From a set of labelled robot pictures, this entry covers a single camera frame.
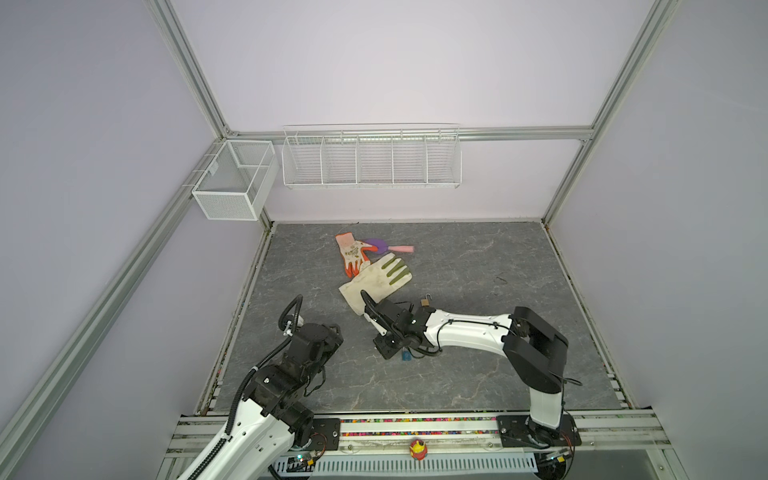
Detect red emergency stop button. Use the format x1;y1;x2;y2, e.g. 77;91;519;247
409;438;428;461

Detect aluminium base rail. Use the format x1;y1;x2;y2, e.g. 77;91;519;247
161;407;673;480

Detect small white mesh basket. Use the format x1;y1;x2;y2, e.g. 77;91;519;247
192;140;279;221

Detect cream green work glove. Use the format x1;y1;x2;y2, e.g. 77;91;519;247
339;253;412;316

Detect long white wire basket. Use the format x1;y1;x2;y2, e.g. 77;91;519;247
282;123;463;189

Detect purple trowel pink handle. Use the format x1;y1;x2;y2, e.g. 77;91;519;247
364;238;415;255

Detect red white work glove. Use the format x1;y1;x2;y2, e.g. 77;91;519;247
335;232;376;279

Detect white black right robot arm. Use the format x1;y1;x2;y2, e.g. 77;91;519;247
362;293;582;450

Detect black corrugated cable conduit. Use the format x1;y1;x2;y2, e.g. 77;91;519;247
185;335;295;480

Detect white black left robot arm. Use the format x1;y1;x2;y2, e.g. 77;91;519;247
180;323;343;479

